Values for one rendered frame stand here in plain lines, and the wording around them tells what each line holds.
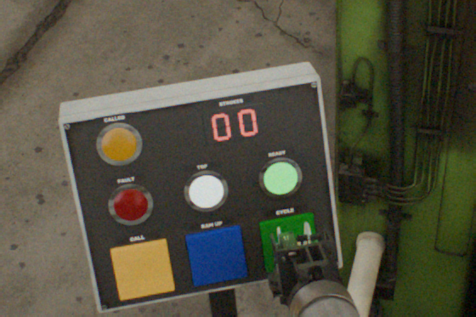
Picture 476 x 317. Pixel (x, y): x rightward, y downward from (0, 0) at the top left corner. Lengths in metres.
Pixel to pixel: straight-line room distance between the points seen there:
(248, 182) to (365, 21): 0.30
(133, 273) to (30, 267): 1.31
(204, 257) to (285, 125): 0.21
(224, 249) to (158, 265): 0.09
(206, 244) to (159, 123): 0.18
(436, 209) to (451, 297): 0.26
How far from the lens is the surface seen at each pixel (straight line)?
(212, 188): 1.45
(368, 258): 1.92
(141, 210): 1.45
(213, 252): 1.48
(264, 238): 1.48
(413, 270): 2.03
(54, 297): 2.72
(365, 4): 1.55
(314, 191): 1.47
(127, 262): 1.48
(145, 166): 1.44
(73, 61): 3.21
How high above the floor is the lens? 2.23
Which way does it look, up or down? 50 degrees down
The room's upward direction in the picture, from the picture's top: 3 degrees counter-clockwise
